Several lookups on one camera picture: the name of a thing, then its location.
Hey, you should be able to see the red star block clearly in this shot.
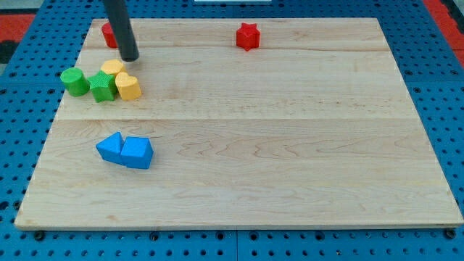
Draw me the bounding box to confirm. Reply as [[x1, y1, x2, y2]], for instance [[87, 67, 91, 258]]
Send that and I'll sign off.
[[236, 22, 260, 51]]

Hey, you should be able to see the wooden board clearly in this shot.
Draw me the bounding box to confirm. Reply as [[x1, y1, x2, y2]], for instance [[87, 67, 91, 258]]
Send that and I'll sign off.
[[15, 18, 463, 231]]

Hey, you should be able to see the green star block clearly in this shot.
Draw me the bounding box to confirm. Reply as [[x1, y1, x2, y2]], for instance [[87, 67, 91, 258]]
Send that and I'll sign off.
[[88, 70, 117, 103]]

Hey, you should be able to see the blue triangle block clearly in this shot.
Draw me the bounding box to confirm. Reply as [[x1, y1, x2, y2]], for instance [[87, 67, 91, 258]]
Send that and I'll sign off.
[[96, 132, 124, 165]]

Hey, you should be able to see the yellow heart block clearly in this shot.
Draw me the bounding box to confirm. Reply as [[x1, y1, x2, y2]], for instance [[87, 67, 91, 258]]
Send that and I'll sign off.
[[115, 72, 142, 101]]

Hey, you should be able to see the blue cube block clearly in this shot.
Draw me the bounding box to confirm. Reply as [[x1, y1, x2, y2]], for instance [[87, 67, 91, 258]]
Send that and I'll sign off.
[[120, 136, 154, 169]]

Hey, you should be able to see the red cylinder block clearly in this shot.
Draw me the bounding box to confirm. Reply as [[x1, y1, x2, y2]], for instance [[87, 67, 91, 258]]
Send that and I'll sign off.
[[101, 22, 117, 49]]

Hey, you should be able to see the green cylinder block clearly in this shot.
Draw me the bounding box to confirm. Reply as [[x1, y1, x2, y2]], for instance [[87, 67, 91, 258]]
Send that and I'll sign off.
[[60, 67, 90, 96]]

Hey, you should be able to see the yellow hexagon block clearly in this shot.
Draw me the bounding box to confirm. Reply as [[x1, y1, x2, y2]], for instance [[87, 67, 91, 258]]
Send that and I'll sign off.
[[100, 59, 127, 77]]

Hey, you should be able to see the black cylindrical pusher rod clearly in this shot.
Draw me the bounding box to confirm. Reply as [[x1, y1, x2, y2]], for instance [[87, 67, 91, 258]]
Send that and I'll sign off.
[[103, 0, 139, 62]]

